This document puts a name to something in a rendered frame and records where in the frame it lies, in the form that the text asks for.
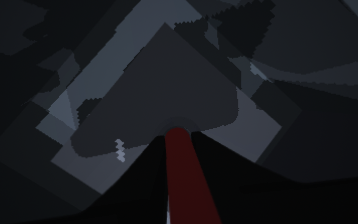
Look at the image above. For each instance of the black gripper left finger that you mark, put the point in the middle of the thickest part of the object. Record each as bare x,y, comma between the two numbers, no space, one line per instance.
139,196

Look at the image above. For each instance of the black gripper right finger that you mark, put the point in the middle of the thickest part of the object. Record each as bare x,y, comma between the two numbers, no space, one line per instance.
247,193

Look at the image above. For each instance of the red peg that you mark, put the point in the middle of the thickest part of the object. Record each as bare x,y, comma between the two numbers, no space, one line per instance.
190,200

